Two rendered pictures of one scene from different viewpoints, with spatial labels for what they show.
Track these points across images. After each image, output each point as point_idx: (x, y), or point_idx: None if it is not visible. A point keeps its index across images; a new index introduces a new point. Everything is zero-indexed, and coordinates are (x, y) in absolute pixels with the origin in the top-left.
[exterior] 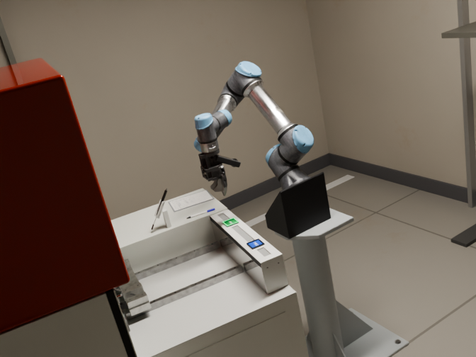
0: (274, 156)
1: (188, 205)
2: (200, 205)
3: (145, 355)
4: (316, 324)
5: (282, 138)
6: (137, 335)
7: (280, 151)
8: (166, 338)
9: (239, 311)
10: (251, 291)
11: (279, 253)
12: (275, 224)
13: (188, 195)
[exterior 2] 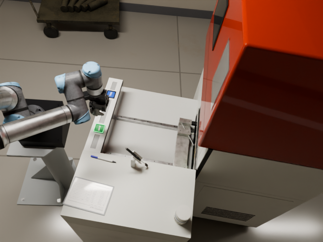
0: (26, 116)
1: (98, 185)
2: (91, 176)
3: (192, 101)
4: (70, 163)
5: (18, 96)
6: (191, 115)
7: (24, 107)
8: (180, 103)
9: (142, 93)
10: (127, 100)
11: (109, 78)
12: (65, 133)
13: (83, 208)
